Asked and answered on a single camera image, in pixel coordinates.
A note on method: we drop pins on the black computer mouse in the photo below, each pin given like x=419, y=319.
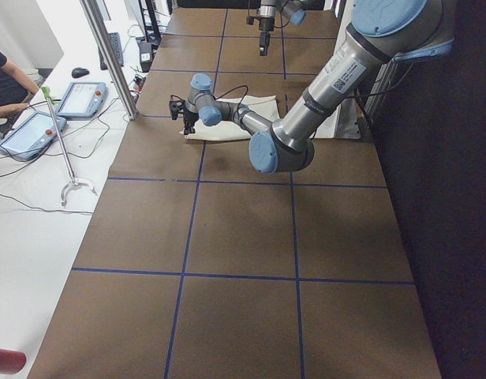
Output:
x=79, y=72

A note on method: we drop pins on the near blue teach pendant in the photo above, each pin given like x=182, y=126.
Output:
x=32, y=137

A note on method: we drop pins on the metal reacher grabber stick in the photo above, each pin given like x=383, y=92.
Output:
x=74, y=183

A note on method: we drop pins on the black box white label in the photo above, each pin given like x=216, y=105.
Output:
x=146, y=56

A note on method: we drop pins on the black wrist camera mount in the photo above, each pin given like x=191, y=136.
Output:
x=176, y=106
x=251, y=19

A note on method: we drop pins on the red cylinder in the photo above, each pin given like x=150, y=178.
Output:
x=11, y=362

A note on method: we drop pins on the seated person dark shirt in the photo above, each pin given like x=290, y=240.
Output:
x=15, y=88

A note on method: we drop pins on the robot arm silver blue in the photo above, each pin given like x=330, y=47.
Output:
x=378, y=32
x=293, y=11

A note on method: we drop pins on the far blue teach pendant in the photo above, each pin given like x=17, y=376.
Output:
x=82, y=100

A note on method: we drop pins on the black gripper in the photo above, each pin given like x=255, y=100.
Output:
x=263, y=28
x=188, y=117

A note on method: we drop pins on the blue teach pendant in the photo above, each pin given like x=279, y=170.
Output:
x=82, y=100
x=32, y=137

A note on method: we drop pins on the cream long-sleeve cat shirt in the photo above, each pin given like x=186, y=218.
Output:
x=228, y=131

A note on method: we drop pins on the grey aluminium frame post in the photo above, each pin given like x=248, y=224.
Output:
x=99, y=31

